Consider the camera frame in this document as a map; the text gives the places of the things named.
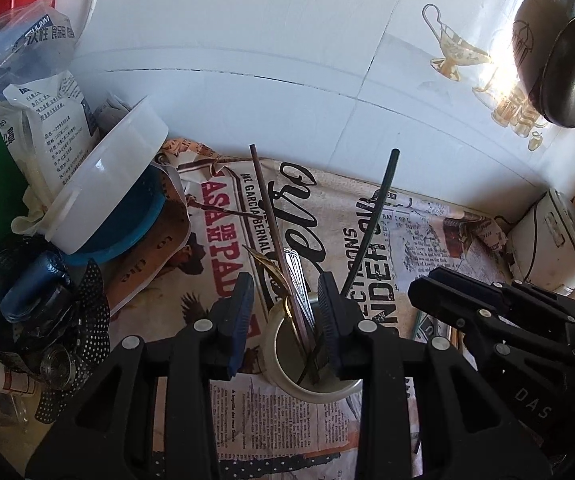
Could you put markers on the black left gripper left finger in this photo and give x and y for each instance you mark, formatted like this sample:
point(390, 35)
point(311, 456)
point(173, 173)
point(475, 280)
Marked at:
point(146, 411)

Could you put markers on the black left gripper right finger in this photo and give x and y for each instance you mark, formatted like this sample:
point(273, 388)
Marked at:
point(464, 432)

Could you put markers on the black chopstick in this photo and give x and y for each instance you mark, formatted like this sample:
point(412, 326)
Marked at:
point(367, 239)

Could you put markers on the dark brown chopstick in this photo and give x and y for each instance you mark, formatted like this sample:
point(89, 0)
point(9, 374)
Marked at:
point(297, 324)

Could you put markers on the black polka dot cloth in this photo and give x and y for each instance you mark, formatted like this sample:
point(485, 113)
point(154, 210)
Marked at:
point(83, 348)

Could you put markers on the gold spoon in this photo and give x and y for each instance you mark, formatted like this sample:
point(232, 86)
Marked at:
point(277, 278)

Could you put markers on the white appliance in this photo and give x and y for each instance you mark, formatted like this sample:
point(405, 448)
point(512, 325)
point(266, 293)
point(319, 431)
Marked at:
point(541, 245)

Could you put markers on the newspaper print tablecloth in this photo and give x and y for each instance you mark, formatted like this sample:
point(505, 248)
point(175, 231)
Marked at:
point(174, 278)

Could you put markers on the blue can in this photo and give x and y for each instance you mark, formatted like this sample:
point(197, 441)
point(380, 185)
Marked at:
point(35, 288)

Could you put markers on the blue lid container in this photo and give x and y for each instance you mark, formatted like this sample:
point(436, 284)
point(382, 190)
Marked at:
point(127, 224)

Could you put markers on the white plastic tub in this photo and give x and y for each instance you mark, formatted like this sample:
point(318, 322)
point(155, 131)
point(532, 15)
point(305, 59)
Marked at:
point(103, 179)

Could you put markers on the white food package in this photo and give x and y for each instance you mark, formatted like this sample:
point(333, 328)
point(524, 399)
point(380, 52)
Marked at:
point(49, 129)

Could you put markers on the dark metal pot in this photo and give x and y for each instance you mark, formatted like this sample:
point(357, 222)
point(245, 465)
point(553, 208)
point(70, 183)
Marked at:
point(543, 38)

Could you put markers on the clear plastic bag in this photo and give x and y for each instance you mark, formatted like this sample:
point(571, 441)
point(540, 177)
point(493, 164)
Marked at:
point(36, 42)

